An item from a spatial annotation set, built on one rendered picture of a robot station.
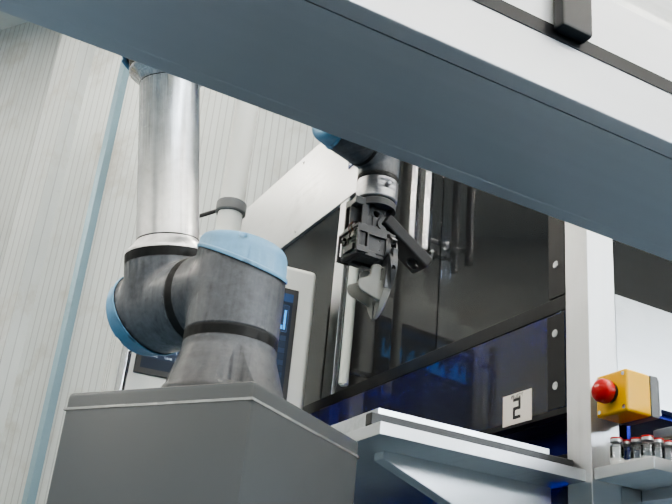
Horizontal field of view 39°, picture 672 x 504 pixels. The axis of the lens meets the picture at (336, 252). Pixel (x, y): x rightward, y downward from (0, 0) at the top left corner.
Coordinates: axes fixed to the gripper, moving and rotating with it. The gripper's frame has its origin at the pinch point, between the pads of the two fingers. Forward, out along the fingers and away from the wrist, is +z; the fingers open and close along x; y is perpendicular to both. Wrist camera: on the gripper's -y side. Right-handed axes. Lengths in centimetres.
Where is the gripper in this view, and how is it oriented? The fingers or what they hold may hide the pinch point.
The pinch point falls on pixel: (378, 313)
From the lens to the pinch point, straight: 161.6
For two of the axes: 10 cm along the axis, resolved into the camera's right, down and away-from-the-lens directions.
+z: -0.9, 9.0, -4.2
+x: 4.9, -3.3, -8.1
